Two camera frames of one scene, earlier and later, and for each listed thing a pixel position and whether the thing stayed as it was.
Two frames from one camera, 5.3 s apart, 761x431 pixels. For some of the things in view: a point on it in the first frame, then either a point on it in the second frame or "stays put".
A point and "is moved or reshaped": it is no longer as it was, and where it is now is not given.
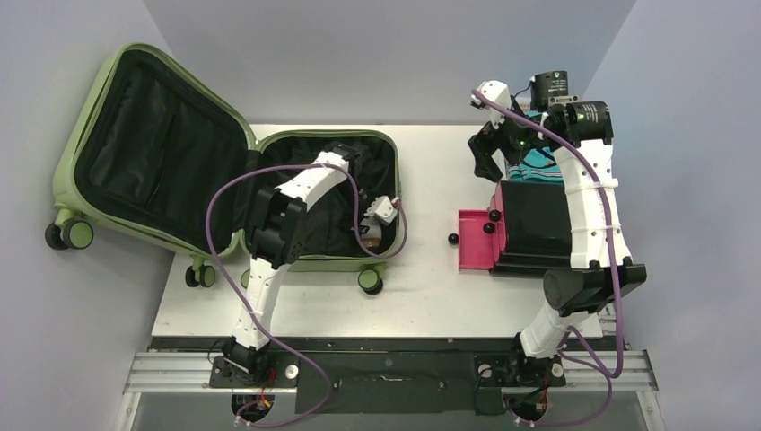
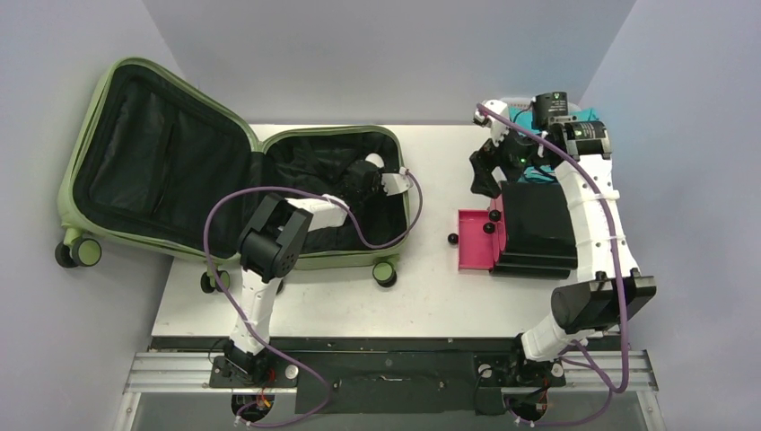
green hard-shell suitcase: (151, 155) is moved or reshaped
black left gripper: (359, 214) → (381, 193)
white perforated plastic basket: (523, 103) stays put
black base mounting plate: (389, 375) stays put
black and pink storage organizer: (522, 234) stays put
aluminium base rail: (169, 373) stays put
